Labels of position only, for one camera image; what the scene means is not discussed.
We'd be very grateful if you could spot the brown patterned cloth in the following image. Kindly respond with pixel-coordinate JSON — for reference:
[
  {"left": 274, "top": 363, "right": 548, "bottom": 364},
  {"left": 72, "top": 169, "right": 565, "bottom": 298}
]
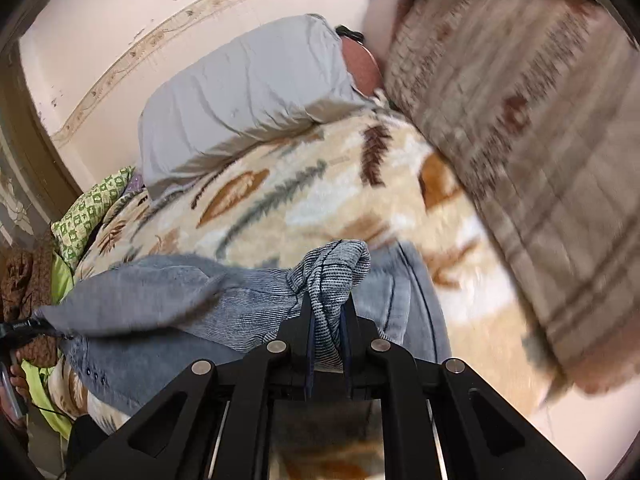
[{"left": 0, "top": 232, "right": 61, "bottom": 368}]

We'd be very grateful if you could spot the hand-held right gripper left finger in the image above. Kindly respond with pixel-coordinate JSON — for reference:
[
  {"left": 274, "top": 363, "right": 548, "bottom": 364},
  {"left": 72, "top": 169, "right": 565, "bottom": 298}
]
[{"left": 65, "top": 292, "right": 317, "bottom": 480}]

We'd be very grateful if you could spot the brown striped fringed throw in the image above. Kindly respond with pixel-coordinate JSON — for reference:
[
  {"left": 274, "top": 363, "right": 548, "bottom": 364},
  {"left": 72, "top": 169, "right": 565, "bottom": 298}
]
[{"left": 382, "top": 0, "right": 640, "bottom": 396}]

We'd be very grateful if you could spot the green patterned pillow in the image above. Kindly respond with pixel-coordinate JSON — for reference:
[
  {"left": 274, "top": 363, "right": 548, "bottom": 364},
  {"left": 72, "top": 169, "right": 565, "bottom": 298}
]
[{"left": 51, "top": 166, "right": 136, "bottom": 263}]

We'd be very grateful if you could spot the person's left hand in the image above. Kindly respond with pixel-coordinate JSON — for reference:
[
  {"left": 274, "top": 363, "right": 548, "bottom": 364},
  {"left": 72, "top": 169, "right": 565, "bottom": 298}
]
[{"left": 9, "top": 360, "right": 31, "bottom": 413}]

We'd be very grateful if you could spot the lime green cloth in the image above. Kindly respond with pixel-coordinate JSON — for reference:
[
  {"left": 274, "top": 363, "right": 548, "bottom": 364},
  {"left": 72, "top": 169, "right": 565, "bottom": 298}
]
[{"left": 20, "top": 252, "right": 76, "bottom": 438}]

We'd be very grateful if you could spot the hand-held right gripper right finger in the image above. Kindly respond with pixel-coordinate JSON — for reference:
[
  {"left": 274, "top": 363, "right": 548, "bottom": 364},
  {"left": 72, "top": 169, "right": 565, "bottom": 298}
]
[{"left": 340, "top": 292, "right": 587, "bottom": 480}]

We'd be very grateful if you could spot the pink pillow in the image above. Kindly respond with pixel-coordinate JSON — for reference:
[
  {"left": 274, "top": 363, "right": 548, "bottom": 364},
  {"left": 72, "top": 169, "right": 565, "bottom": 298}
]
[{"left": 341, "top": 37, "right": 385, "bottom": 98}]

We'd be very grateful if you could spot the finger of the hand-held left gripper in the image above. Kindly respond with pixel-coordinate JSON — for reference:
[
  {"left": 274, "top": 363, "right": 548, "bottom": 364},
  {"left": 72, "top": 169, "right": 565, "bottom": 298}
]
[{"left": 0, "top": 316, "right": 57, "bottom": 340}]

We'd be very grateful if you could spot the leaf-print fleece blanket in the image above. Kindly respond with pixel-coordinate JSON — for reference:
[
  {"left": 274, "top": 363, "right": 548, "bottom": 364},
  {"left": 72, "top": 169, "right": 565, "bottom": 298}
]
[{"left": 47, "top": 107, "right": 556, "bottom": 480}]

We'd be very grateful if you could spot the grey pillow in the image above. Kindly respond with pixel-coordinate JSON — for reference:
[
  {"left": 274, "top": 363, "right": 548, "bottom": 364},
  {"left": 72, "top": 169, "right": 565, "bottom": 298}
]
[{"left": 137, "top": 12, "right": 376, "bottom": 201}]

